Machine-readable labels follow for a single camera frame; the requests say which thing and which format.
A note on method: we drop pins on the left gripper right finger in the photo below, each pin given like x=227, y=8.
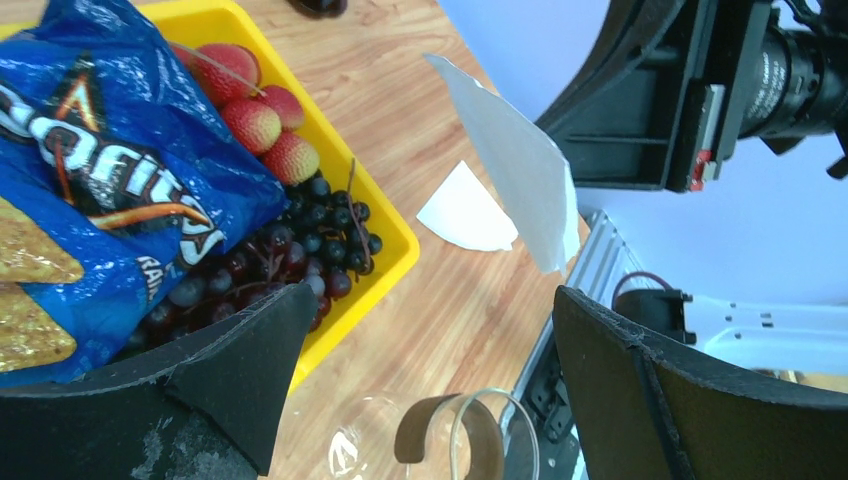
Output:
x=648, y=407

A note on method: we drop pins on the dark grape bunch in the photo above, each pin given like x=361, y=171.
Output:
x=321, y=240

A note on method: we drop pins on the yellow plastic tray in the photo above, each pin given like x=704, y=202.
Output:
x=195, y=23

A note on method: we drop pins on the red lychee bunch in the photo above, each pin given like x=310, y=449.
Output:
x=264, y=120

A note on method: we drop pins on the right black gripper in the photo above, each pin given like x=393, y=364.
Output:
x=670, y=87

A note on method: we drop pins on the white coffee filter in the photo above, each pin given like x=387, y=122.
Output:
x=462, y=212
x=527, y=169

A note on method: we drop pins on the brown coffee dripper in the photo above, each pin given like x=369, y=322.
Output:
x=319, y=9

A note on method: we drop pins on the blue chips bag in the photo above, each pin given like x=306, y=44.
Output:
x=118, y=176

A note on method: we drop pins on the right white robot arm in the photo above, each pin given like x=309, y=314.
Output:
x=767, y=337

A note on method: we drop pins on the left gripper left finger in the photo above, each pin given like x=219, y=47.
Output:
x=204, y=406

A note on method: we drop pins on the clear glass beaker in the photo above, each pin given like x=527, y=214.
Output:
x=483, y=434

